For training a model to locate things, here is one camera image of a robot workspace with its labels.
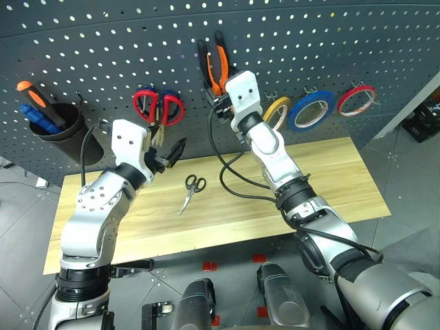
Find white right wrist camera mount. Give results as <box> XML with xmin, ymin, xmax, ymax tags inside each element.
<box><xmin>224</xmin><ymin>69</ymin><xmax>265</xmax><ymax>132</ymax></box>

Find blue handled screwdriver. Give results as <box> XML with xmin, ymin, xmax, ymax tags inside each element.
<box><xmin>19</xmin><ymin>104</ymin><xmax>63</xmax><ymax>135</ymax></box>

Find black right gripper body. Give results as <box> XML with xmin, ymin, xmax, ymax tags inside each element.
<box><xmin>206</xmin><ymin>87</ymin><xmax>235</xmax><ymax>123</ymax></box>

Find dark grey rounded shape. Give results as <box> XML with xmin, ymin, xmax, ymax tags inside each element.
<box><xmin>174</xmin><ymin>278</ymin><xmax>217</xmax><ymax>330</ymax></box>
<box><xmin>256</xmin><ymin>262</ymin><xmax>312</xmax><ymax>328</ymax></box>

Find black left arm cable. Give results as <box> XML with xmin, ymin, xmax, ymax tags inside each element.
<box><xmin>80</xmin><ymin>120</ymin><xmax>113</xmax><ymax>188</ymax></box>

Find orange and black pliers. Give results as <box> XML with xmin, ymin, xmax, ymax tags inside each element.
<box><xmin>205</xmin><ymin>30</ymin><xmax>230</xmax><ymax>98</ymax></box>

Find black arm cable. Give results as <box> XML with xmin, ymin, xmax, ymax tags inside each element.
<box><xmin>80</xmin><ymin>120</ymin><xmax>113</xmax><ymax>188</ymax></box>
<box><xmin>208</xmin><ymin>108</ymin><xmax>385</xmax><ymax>265</ymax></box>

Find black table clamp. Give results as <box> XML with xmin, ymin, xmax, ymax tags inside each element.
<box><xmin>109</xmin><ymin>258</ymin><xmax>155</xmax><ymax>276</ymax></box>

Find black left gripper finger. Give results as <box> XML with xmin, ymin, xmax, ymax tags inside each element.
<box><xmin>166</xmin><ymin>137</ymin><xmax>188</xmax><ymax>170</ymax></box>

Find light grey pegboard frame post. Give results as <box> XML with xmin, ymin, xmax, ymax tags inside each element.
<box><xmin>368</xmin><ymin>70</ymin><xmax>440</xmax><ymax>140</ymax></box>

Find blue tape roll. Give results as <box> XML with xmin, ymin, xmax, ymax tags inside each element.
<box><xmin>287</xmin><ymin>90</ymin><xmax>337</xmax><ymax>133</ymax></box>

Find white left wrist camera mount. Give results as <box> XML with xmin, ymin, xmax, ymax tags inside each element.
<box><xmin>111</xmin><ymin>119</ymin><xmax>155</xmax><ymax>183</ymax></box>

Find orange and black screwdriver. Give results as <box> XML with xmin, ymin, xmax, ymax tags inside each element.
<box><xmin>16</xmin><ymin>80</ymin><xmax>68</xmax><ymax>130</ymax></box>

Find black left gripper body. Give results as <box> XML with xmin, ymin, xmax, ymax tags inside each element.
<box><xmin>143</xmin><ymin>146</ymin><xmax>172</xmax><ymax>175</ymax></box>

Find red tape roll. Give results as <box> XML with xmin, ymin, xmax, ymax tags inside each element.
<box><xmin>336</xmin><ymin>85</ymin><xmax>378</xmax><ymax>118</ymax></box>

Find red handled scissors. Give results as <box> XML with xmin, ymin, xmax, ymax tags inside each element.
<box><xmin>133</xmin><ymin>89</ymin><xmax>185</xmax><ymax>147</ymax></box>

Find black box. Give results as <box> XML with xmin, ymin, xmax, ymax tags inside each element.
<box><xmin>403</xmin><ymin>98</ymin><xmax>440</xmax><ymax>144</ymax></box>

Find small black scissors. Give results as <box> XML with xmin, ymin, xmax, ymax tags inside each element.
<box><xmin>177</xmin><ymin>174</ymin><xmax>207</xmax><ymax>217</ymax></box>

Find dark grey metal pegboard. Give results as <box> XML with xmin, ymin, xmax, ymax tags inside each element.
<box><xmin>0</xmin><ymin>0</ymin><xmax>440</xmax><ymax>188</ymax></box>

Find yellow tape roll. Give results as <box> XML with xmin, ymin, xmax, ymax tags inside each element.
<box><xmin>263</xmin><ymin>96</ymin><xmax>292</xmax><ymax>131</ymax></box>

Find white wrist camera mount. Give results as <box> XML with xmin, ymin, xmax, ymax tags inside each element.
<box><xmin>111</xmin><ymin>119</ymin><xmax>155</xmax><ymax>183</ymax></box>
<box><xmin>224</xmin><ymin>69</ymin><xmax>265</xmax><ymax>132</ymax></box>

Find black cylindrical tool cup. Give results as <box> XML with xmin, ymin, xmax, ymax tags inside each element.
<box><xmin>28</xmin><ymin>102</ymin><xmax>104</xmax><ymax>167</ymax></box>

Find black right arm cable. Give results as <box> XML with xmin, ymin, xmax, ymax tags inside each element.
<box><xmin>208</xmin><ymin>108</ymin><xmax>385</xmax><ymax>265</ymax></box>

